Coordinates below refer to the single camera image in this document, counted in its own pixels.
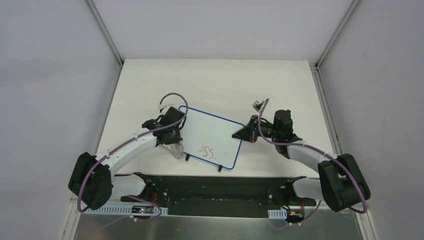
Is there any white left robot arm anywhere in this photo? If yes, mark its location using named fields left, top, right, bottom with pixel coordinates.
left=68, top=106, right=187, bottom=212

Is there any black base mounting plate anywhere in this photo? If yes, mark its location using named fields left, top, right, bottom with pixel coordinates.
left=136, top=173, right=316, bottom=218

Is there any right white cable duct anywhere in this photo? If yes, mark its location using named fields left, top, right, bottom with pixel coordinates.
left=267, top=208, right=287, bottom=220

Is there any blue framed whiteboard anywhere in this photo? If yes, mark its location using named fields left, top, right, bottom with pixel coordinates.
left=178, top=105, right=245, bottom=170

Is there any left white cable duct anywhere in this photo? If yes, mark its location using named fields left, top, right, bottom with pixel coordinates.
left=90, top=204, right=169, bottom=217

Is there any grey mesh eraser sponge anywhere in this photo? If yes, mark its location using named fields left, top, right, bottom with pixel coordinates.
left=161, top=143, right=184, bottom=159

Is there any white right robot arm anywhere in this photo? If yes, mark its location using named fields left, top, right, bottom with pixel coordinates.
left=231, top=99, right=371, bottom=214

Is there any white cable duct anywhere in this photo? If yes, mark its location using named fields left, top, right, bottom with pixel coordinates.
left=90, top=204, right=169, bottom=217
left=267, top=208, right=287, bottom=220

